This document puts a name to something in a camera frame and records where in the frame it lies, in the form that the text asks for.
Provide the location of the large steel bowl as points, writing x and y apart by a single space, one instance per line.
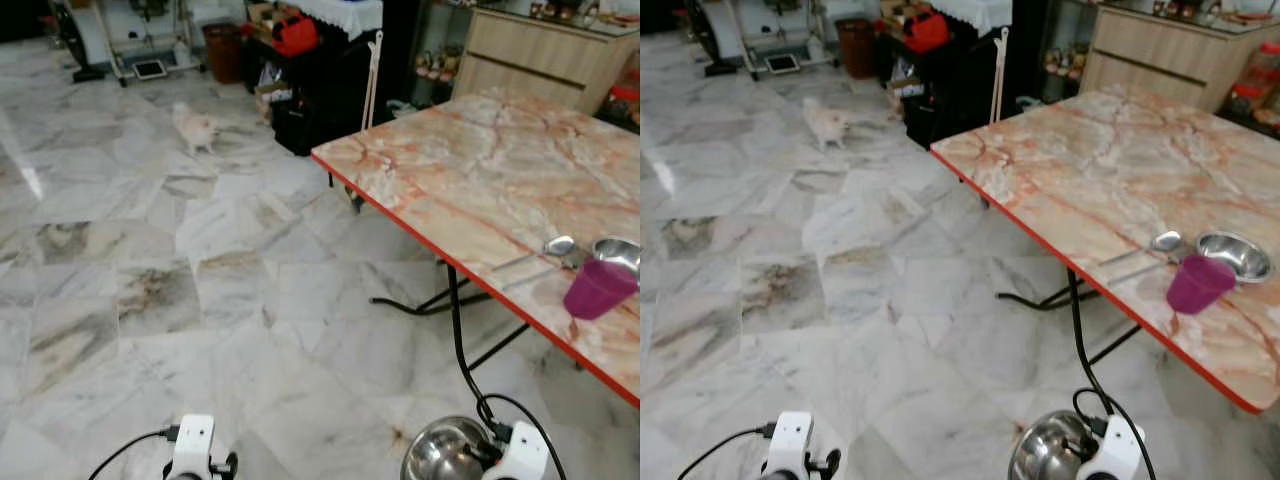
445 452
1050 448

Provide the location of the purple plastic cup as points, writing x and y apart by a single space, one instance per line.
1198 285
598 292

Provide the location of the steel spoon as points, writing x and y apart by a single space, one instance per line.
560 245
1165 241

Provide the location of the small steel bowl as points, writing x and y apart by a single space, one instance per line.
1240 255
620 252

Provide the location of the cream fluffy dog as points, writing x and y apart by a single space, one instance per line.
195 128
827 125

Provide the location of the black suitcase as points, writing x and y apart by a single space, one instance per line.
930 120
300 125

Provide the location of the cardboard box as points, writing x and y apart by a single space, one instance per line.
272 98
900 93

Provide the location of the glass display shelf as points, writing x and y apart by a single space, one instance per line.
435 65
1060 60

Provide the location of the light wooden cabinet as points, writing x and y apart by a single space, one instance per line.
1150 55
530 55

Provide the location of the white flat floor scale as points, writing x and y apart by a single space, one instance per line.
782 64
150 70

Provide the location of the brown waste bin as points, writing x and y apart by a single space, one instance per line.
223 55
857 50

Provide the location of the red bag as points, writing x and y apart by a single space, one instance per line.
927 32
295 35

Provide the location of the white metal rack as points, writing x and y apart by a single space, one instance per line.
150 30
785 25

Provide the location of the white lace tablecloth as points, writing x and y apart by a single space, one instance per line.
340 15
975 12

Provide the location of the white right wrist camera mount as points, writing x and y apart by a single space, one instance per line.
525 455
1120 450

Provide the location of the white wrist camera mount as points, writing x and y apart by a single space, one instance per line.
193 440
790 435
525 455
1120 450

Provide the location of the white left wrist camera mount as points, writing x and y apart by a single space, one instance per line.
193 440
790 435

